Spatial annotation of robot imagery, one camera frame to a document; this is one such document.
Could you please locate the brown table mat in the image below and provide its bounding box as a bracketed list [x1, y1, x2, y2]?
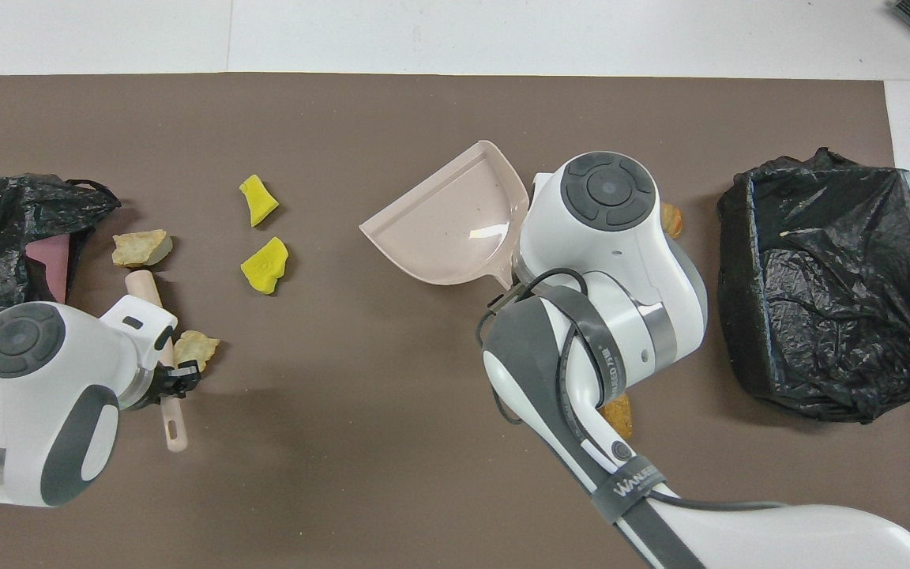
[0, 73, 910, 569]

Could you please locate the bumpy yellow sponge piece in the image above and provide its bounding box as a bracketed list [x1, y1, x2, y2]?
[240, 236, 290, 296]

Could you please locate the flared yellow sponge piece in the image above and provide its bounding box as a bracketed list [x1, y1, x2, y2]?
[239, 174, 280, 228]

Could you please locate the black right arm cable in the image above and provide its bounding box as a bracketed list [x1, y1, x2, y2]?
[476, 267, 788, 513]

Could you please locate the brown oval bread roll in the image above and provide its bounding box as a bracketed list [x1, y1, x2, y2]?
[601, 393, 634, 441]

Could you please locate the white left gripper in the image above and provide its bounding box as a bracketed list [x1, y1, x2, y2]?
[100, 296, 202, 401]

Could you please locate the wide beige bread chunk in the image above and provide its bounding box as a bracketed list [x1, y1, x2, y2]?
[111, 229, 174, 269]

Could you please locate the beige plastic dustpan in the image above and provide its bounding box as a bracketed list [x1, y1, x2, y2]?
[359, 140, 531, 289]

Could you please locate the round beige bread chunk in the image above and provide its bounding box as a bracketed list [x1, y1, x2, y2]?
[173, 330, 220, 372]

